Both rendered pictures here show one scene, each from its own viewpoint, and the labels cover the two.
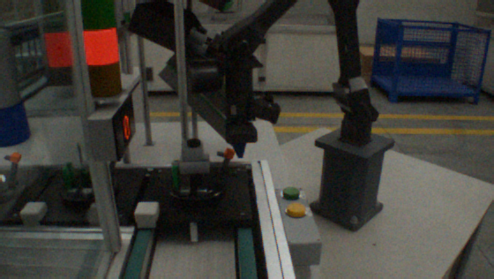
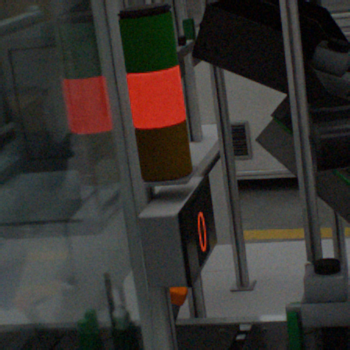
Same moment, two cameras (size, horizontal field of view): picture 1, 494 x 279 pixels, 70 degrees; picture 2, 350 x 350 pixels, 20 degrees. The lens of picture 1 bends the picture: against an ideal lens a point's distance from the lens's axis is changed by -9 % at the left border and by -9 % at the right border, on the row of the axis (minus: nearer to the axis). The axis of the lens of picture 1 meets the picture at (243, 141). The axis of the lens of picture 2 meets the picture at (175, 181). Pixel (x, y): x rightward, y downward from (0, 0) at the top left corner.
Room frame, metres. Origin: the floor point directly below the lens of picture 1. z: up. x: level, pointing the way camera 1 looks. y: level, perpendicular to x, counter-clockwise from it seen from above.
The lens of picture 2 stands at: (-0.29, -0.08, 1.49)
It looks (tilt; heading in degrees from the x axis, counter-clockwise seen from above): 15 degrees down; 18
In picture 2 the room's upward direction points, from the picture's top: 8 degrees counter-clockwise
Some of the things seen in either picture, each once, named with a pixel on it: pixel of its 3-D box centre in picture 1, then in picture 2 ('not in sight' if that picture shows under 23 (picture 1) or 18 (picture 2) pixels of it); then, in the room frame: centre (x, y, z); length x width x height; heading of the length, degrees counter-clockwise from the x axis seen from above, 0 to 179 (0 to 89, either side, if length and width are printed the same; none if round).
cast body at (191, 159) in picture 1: (190, 155); (320, 291); (0.77, 0.12, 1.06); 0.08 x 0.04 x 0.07; 93
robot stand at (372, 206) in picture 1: (350, 176); not in sight; (0.85, -0.27, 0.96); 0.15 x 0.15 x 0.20; 44
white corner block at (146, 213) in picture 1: (147, 214); not in sight; (0.66, 0.20, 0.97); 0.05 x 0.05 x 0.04; 3
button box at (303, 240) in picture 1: (295, 223); not in sight; (0.69, -0.11, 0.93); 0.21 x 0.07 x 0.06; 3
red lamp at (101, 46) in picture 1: (101, 45); (155, 95); (0.57, 0.21, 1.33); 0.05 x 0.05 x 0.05
